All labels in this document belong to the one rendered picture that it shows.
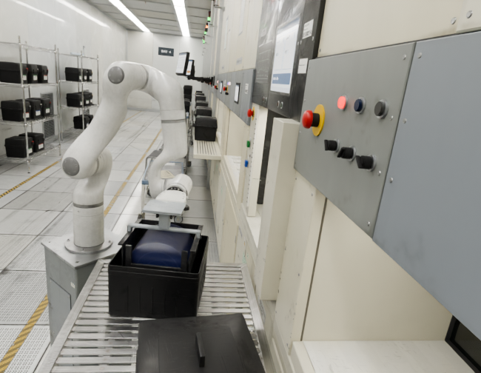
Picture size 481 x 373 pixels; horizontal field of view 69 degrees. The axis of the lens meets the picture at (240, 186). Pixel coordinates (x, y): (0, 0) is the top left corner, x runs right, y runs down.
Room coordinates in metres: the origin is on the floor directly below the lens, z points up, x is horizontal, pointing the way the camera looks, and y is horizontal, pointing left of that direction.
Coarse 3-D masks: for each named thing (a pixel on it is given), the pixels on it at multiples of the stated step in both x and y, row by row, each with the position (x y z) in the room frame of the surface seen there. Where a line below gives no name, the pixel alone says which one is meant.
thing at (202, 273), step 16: (208, 240) 1.17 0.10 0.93; (112, 272) 0.92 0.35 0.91; (128, 272) 0.92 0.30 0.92; (144, 272) 0.92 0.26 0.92; (160, 272) 0.92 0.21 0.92; (176, 272) 0.92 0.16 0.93; (112, 288) 0.92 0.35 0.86; (128, 288) 0.92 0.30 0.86; (144, 288) 0.92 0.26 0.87; (160, 288) 0.92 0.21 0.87; (176, 288) 0.92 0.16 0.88; (192, 288) 0.92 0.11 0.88; (112, 304) 0.92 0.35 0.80; (128, 304) 0.92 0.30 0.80; (144, 304) 0.92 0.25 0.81; (160, 304) 0.92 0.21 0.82; (176, 304) 0.92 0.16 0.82; (192, 304) 0.92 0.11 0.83
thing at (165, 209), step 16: (144, 208) 1.02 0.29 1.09; (160, 208) 1.03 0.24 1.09; (176, 208) 1.05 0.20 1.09; (128, 224) 1.05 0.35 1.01; (144, 224) 1.06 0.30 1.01; (160, 224) 1.04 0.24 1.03; (176, 224) 1.16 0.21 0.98; (192, 224) 1.16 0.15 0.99; (128, 240) 1.01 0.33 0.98; (128, 256) 0.96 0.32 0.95; (192, 256) 1.00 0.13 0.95; (192, 272) 1.03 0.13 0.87
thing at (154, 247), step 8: (136, 248) 0.98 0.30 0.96; (144, 248) 0.98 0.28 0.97; (152, 248) 0.98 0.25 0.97; (160, 248) 0.98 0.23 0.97; (168, 248) 0.98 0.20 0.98; (136, 256) 0.98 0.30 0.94; (144, 256) 0.98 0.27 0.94; (152, 256) 0.98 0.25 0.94; (160, 256) 0.98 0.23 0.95; (168, 256) 0.98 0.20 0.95; (176, 256) 0.98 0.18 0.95; (152, 264) 0.98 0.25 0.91; (160, 264) 0.98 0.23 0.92; (168, 264) 0.98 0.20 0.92; (176, 264) 0.98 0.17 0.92
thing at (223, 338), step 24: (144, 336) 0.73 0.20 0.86; (168, 336) 0.73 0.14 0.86; (192, 336) 0.74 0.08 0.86; (216, 336) 0.75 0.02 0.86; (240, 336) 0.76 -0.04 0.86; (144, 360) 0.65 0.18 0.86; (168, 360) 0.66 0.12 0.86; (192, 360) 0.66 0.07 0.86; (216, 360) 0.67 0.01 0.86; (240, 360) 0.68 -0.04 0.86
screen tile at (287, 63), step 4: (292, 32) 1.15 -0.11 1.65; (296, 32) 1.10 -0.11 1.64; (288, 36) 1.19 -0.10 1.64; (292, 36) 1.14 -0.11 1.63; (288, 40) 1.19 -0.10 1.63; (292, 40) 1.13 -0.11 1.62; (288, 44) 1.18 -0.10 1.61; (292, 44) 1.13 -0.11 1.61; (292, 48) 1.12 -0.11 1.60; (292, 52) 1.11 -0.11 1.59; (284, 56) 1.21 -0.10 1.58; (288, 56) 1.16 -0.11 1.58; (292, 56) 1.11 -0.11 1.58; (284, 60) 1.20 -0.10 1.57; (288, 60) 1.16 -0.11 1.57; (292, 60) 1.10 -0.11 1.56; (284, 64) 1.20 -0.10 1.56; (288, 64) 1.15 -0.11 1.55; (284, 68) 1.19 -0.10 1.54; (288, 68) 1.14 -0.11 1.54
